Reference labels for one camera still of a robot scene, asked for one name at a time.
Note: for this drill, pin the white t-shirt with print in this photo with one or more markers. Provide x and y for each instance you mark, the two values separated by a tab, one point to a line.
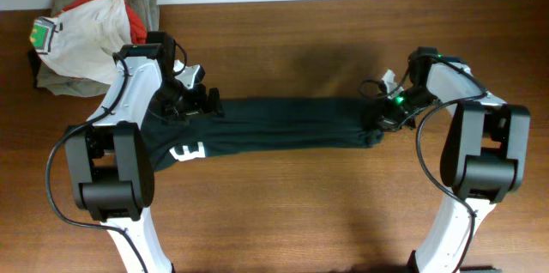
79	43

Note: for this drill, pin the dark green t-shirt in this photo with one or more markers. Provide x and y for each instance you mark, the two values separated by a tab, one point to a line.
262	124

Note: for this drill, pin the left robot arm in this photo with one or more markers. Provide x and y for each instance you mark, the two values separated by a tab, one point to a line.
111	173

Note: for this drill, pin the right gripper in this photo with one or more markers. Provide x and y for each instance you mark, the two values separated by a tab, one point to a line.
387	122

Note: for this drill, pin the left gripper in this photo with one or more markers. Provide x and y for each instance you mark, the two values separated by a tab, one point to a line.
195	105

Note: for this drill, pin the red garment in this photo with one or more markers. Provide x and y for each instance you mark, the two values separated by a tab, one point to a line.
133	20

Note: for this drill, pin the olive grey folded garment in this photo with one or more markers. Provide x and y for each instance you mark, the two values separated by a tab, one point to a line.
47	79

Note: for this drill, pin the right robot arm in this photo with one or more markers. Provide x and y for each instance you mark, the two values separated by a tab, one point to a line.
483	157

